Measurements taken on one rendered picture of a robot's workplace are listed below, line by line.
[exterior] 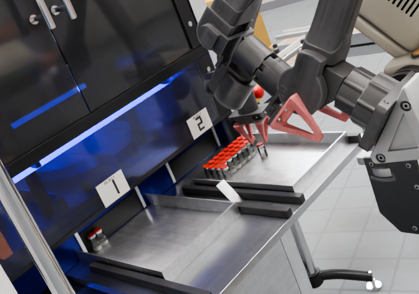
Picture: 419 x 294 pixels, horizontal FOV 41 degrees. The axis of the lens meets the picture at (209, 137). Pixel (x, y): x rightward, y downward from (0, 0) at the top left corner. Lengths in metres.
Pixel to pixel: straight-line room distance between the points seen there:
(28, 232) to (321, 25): 0.49
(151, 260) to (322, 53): 0.68
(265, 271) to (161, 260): 0.62
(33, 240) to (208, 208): 0.76
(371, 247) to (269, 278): 0.85
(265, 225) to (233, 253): 0.11
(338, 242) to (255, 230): 1.48
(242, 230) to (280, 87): 0.50
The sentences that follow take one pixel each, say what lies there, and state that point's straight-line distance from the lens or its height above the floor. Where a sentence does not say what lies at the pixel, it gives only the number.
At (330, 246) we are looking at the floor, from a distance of 2.72.
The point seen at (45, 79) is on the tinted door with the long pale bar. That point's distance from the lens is 1.34.
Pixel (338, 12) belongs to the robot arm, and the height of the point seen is 1.34.
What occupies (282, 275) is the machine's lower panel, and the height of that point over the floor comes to 0.41.
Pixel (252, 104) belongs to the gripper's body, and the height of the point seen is 1.05.
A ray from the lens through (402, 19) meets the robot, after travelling 0.93.
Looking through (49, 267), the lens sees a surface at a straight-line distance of 0.73.
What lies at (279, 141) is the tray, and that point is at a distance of 1.64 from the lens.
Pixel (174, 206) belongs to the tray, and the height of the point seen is 0.88.
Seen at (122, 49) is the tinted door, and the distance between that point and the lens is 1.47.
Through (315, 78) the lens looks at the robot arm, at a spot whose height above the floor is 1.26.
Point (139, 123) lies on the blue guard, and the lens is 1.47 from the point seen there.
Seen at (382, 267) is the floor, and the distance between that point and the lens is 2.52.
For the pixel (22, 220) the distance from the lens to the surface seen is 0.71.
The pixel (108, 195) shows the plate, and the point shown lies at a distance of 1.42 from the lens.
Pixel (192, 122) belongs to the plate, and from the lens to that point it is 1.59.
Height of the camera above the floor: 1.52
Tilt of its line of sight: 20 degrees down
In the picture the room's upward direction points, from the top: 22 degrees counter-clockwise
